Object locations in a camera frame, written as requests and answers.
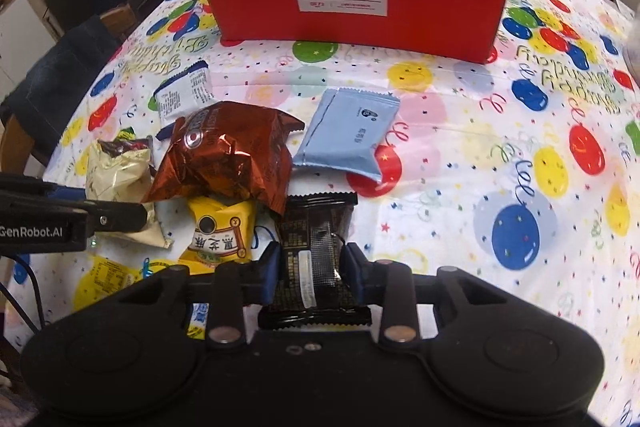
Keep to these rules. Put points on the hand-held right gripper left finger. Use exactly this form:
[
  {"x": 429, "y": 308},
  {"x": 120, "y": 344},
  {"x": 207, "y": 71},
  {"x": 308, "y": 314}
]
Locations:
[{"x": 272, "y": 269}]

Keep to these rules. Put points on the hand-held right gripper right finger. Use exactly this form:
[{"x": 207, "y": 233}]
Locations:
[{"x": 352, "y": 269}]

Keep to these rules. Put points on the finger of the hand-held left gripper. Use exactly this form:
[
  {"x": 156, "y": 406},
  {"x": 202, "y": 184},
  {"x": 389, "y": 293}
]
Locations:
[
  {"x": 50, "y": 191},
  {"x": 125, "y": 216}
]

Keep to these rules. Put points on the cream snack packet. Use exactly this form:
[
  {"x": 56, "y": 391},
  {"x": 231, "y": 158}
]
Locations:
[{"x": 115, "y": 172}]

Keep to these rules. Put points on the black snack packet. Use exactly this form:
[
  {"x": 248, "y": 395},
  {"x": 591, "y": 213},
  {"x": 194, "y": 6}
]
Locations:
[{"x": 310, "y": 237}]

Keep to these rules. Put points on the yellow snack packet dark circle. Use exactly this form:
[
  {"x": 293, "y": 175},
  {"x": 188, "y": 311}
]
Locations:
[{"x": 220, "y": 232}]

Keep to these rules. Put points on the brown foil snack packet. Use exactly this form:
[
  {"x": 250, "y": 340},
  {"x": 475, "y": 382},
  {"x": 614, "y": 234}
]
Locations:
[{"x": 225, "y": 157}]

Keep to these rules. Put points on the light blue snack packet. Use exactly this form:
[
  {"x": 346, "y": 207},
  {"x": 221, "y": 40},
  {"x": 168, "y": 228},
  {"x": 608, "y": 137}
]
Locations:
[{"x": 340, "y": 132}]

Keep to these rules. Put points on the dark jeans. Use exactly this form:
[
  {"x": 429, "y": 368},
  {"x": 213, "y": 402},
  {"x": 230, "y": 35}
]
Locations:
[{"x": 55, "y": 72}]

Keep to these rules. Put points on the white and blue snack packet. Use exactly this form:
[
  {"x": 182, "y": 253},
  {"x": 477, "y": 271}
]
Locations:
[{"x": 182, "y": 94}]

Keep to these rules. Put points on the white cabinet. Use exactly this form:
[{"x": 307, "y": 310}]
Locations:
[{"x": 22, "y": 42}]

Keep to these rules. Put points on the balloon print tablecloth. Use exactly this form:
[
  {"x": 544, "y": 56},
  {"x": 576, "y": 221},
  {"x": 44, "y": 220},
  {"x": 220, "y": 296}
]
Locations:
[{"x": 450, "y": 117}]

